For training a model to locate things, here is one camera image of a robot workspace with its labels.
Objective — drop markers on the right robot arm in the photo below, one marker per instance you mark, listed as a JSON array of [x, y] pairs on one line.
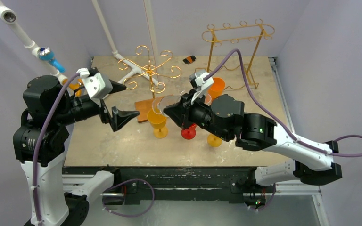
[[309, 162]]

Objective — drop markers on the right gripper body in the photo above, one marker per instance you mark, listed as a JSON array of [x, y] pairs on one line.
[[186, 110]]

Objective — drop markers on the red goblet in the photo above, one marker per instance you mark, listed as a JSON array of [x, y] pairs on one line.
[[189, 133]]

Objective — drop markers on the white PVC pipe assembly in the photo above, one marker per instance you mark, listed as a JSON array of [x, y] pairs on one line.
[[46, 56]]

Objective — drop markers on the small orange black object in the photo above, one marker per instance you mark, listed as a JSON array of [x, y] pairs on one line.
[[189, 59]]

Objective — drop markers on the gold scroll wine glass rack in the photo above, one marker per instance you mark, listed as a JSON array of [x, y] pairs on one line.
[[150, 72]]

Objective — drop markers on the yellow goblet right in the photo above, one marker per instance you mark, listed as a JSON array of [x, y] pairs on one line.
[[213, 140]]

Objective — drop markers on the clear wine glass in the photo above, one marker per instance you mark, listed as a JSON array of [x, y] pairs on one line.
[[208, 99], [160, 103]]

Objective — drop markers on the yellow goblet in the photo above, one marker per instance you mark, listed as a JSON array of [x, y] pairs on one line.
[[213, 140], [158, 123]]

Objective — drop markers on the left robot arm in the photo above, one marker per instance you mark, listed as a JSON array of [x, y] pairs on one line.
[[39, 145]]

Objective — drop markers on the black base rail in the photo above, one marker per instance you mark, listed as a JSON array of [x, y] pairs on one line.
[[232, 184]]

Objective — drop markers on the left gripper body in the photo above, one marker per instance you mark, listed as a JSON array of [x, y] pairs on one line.
[[104, 114]]

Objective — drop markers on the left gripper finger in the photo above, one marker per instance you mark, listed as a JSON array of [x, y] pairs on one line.
[[108, 86], [121, 118]]

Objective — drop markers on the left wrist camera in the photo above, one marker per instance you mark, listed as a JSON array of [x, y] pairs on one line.
[[96, 84]]

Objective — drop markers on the yellow goblet left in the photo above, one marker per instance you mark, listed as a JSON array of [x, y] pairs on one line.
[[158, 123]]

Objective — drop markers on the orange goblet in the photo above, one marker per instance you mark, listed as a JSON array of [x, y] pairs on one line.
[[217, 88]]

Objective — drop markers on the gold rectangular wire rack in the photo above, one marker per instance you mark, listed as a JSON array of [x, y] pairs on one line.
[[231, 35]]

